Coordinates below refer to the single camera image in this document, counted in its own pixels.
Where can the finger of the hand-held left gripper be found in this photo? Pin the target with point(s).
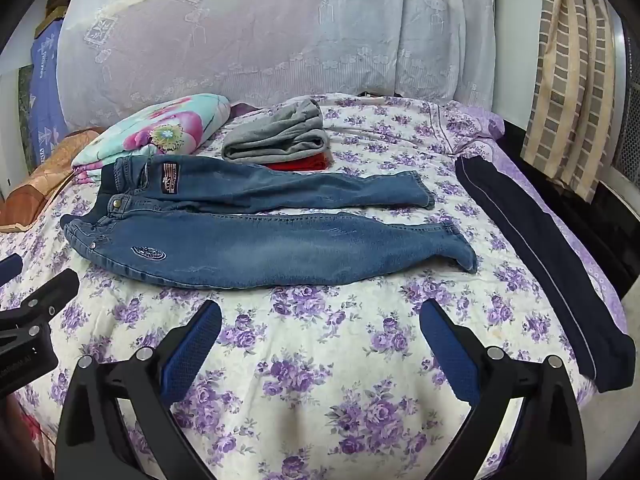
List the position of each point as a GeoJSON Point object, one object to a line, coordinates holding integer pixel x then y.
{"type": "Point", "coordinates": [47, 294]}
{"type": "Point", "coordinates": [9, 267]}

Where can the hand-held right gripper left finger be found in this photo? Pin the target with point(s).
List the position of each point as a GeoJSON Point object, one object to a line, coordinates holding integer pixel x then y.
{"type": "Point", "coordinates": [192, 342]}

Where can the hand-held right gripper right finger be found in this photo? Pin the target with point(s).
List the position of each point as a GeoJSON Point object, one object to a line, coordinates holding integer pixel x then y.
{"type": "Point", "coordinates": [448, 352]}

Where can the blue denim jeans pants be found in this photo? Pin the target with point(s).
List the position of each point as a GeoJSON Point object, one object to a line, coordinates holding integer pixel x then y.
{"type": "Point", "coordinates": [280, 245]}

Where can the navy striped track pants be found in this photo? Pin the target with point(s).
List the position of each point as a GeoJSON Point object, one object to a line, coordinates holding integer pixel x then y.
{"type": "Point", "coordinates": [545, 270]}

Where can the orange brown pillow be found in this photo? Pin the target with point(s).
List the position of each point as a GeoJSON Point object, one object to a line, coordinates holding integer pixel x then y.
{"type": "Point", "coordinates": [42, 180]}

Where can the purple floral bed sheet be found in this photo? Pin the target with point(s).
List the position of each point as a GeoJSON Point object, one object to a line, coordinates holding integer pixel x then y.
{"type": "Point", "coordinates": [320, 375]}

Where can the blue printed bag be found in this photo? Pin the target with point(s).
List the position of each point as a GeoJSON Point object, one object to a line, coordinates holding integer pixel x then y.
{"type": "Point", "coordinates": [46, 95]}

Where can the teal pink floral folded blanket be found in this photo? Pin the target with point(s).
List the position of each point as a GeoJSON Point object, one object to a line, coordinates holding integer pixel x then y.
{"type": "Point", "coordinates": [160, 132]}

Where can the red folded garment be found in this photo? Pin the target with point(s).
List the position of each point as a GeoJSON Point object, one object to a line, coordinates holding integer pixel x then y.
{"type": "Point", "coordinates": [300, 164]}

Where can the grey folded garment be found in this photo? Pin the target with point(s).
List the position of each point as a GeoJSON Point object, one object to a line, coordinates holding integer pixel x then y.
{"type": "Point", "coordinates": [277, 135]}

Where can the brick pattern curtain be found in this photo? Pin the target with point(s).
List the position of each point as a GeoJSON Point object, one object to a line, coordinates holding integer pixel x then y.
{"type": "Point", "coordinates": [567, 75]}

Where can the grey metal grille appliance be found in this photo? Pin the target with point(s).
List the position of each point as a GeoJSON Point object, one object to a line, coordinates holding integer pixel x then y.
{"type": "Point", "coordinates": [629, 105]}

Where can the white lace cover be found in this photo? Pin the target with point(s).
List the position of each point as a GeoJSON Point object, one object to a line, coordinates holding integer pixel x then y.
{"type": "Point", "coordinates": [280, 35]}

